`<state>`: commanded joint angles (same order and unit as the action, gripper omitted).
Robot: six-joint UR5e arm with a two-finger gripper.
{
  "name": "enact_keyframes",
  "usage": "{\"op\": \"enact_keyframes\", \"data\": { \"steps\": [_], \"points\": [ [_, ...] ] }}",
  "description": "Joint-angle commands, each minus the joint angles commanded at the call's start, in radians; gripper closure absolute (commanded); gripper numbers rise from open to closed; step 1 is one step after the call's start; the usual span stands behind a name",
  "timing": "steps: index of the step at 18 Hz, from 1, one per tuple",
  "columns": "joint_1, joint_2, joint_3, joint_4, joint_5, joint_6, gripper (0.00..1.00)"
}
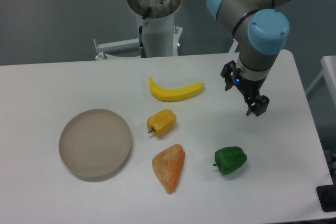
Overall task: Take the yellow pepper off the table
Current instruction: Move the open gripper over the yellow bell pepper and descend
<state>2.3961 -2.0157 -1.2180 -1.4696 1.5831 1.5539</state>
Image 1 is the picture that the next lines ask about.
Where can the black device at edge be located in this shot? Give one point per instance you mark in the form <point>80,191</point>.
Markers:
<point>326,195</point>

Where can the beige round plate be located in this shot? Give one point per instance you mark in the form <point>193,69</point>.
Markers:
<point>95,144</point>

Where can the yellow banana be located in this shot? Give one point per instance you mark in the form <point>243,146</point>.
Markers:
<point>173,95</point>

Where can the orange triangular bread slice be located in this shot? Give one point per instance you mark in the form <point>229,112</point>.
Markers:
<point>168,165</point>

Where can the white side table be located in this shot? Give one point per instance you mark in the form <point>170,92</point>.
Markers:
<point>325,76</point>

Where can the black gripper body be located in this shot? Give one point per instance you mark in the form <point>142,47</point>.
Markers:
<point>248,88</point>

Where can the green bell pepper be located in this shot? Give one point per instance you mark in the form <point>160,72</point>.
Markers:
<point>229,159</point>

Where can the yellow bell pepper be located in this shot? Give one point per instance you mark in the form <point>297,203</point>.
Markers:
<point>161,123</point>

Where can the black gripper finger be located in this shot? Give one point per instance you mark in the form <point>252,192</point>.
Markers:
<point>256,105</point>
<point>231,75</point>

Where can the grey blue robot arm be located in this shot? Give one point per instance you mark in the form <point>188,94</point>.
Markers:
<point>259,29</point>

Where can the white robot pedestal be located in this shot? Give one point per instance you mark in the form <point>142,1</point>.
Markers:
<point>158,36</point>

